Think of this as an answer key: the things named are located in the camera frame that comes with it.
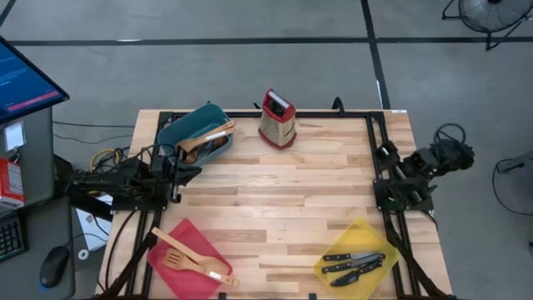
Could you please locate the steel box grater red handle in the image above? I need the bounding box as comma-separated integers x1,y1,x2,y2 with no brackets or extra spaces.
257,87,297,150

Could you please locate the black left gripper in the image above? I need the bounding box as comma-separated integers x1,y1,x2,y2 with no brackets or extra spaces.
150,145,204,205

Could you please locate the blue-screen computer monitor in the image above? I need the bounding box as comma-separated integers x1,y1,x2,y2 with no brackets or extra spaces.
0,35,71,125

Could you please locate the red box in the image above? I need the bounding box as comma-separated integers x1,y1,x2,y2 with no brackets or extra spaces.
0,157,25,208

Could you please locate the white card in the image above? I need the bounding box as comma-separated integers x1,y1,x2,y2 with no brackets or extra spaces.
2,121,27,153

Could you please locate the teal plastic bin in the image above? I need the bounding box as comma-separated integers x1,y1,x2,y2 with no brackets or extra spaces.
157,102,235,167

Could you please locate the dark wooden spoon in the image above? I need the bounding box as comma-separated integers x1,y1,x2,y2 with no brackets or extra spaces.
182,136,229,164

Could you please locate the black-handled knife bright blade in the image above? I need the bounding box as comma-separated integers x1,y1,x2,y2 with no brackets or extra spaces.
321,251,387,263

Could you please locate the long black-handled knife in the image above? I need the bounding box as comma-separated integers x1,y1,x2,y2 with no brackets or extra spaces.
321,258,383,275

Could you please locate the black computer mouse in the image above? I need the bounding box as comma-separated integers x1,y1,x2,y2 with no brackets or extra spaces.
38,244,71,290

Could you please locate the yellow translucent tray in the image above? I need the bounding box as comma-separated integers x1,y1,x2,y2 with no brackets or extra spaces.
312,216,401,300

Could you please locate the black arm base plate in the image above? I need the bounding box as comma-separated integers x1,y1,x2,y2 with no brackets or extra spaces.
372,177,435,213
110,178,172,213

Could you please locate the white paper sheet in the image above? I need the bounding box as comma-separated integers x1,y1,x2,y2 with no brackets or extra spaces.
76,194,114,253

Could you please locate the black keyboard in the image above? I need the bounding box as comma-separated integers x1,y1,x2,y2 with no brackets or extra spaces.
0,212,27,264

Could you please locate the red translucent tray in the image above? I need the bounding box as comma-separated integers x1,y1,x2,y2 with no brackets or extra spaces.
146,218,234,300

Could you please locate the forked wooden spatula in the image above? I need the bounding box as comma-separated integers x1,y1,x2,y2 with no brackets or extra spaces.
177,127,237,153

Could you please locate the grey desk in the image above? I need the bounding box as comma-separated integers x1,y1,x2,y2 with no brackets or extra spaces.
0,106,77,300

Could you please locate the slotted wooden spatula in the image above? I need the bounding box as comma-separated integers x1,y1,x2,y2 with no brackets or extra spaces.
161,247,241,288

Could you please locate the black floor fan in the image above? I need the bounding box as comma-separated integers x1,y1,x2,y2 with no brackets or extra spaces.
441,0,533,52

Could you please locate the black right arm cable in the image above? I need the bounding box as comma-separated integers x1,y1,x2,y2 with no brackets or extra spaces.
432,122,467,146

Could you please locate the grey metal stand foot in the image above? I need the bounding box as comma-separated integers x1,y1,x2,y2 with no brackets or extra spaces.
496,149,533,175

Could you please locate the all-black knife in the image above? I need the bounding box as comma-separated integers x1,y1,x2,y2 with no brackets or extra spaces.
330,261,384,288

